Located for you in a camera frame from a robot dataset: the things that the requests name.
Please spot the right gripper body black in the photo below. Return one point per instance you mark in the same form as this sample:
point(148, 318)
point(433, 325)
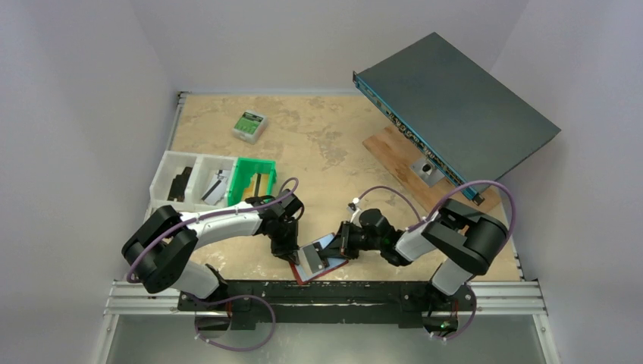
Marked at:
point(344, 240)

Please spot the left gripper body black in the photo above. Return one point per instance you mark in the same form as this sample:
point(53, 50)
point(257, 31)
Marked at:
point(285, 246)

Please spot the grey card black stripe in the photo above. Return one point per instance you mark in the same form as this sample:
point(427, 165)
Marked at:
point(309, 259)

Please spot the red card holder wallet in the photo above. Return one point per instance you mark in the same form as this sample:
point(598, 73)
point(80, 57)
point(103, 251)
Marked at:
point(302, 278)

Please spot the gold card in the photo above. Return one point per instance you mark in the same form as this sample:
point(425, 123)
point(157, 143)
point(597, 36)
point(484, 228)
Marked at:
point(258, 186)

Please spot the grey patterned credit card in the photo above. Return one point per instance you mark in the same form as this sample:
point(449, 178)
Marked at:
point(217, 187)

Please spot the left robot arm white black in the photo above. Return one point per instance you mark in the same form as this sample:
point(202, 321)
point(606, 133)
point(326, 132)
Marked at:
point(159, 252)

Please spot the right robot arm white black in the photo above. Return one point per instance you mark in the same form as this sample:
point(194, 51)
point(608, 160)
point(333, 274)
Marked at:
point(470, 240)

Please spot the green plastic bin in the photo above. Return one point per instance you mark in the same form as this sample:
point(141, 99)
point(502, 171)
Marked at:
point(242, 172)

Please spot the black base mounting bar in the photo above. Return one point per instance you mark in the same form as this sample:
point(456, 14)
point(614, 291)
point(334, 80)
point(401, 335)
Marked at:
point(428, 309)

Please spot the wooden board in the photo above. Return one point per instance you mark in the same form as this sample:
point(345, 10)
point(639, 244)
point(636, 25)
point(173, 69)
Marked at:
point(409, 167)

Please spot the small green labelled box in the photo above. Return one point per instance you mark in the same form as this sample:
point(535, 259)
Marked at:
point(250, 126)

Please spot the white plastic bin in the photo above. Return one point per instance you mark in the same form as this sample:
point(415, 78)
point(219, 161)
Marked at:
point(192, 182)

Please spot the black part in bin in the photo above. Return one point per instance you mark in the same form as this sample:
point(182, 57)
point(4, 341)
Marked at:
point(178, 185)

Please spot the metal bracket with knob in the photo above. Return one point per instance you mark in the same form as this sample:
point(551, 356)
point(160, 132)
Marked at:
point(427, 171)

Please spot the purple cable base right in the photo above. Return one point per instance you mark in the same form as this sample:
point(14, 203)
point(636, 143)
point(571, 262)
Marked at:
point(446, 334)

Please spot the dark network switch box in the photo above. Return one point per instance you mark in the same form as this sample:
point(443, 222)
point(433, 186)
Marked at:
point(461, 118)

